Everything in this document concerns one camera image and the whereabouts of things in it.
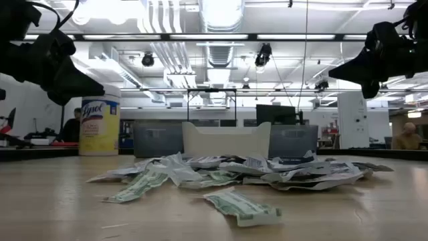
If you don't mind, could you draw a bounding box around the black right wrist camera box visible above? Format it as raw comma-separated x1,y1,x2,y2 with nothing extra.
364,21,401,52

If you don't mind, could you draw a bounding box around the person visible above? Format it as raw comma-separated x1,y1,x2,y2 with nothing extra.
61,107,82,144
391,121,424,151

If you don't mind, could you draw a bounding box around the red shelf cart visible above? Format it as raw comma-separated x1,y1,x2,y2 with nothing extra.
320,124,340,149

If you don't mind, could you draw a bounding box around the green print bandage wrapper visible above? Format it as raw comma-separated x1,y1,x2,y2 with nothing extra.
179,169,242,190
102,169,170,204
203,186,283,228

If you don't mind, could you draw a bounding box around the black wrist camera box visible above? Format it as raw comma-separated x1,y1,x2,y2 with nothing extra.
364,21,401,52
35,32,77,58

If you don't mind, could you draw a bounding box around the thin hanging black cable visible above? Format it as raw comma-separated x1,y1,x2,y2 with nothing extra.
296,0,309,111

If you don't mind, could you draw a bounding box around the black metal stand frame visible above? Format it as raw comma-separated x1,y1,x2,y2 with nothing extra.
186,88,238,123

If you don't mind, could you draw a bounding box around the translucent grey plastic bin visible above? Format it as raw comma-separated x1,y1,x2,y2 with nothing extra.
132,122,185,159
268,125,319,158

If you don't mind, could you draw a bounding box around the red tray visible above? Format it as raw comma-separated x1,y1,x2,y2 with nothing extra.
49,141,80,148

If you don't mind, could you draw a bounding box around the black computer monitor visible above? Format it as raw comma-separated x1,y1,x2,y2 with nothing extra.
255,104,304,127

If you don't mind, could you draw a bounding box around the silver ventilation duct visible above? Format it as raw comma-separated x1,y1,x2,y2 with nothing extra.
199,0,245,70

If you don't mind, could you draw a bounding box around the black metal table frame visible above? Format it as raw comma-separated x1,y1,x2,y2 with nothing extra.
0,146,428,163

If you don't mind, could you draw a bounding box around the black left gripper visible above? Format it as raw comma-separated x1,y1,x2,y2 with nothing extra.
6,41,106,107

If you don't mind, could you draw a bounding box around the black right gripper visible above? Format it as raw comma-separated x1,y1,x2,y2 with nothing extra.
328,35,421,100

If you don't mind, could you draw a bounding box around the white pillar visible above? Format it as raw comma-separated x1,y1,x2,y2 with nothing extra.
336,90,370,150

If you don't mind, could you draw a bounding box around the white plastic bin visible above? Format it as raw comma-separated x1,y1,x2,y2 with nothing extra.
181,121,272,159

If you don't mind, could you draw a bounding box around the black ceiling-mounted device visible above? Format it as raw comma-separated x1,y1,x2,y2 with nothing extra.
253,42,274,68
314,79,330,92
140,52,156,68

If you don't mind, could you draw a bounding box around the yellow Lysol wipes canister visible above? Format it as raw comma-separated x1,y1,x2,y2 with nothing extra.
78,83,122,157

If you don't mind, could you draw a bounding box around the blue shelf unit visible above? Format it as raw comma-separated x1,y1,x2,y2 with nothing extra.
118,119,134,149

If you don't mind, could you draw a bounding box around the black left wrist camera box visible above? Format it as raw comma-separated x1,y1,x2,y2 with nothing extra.
35,32,77,58

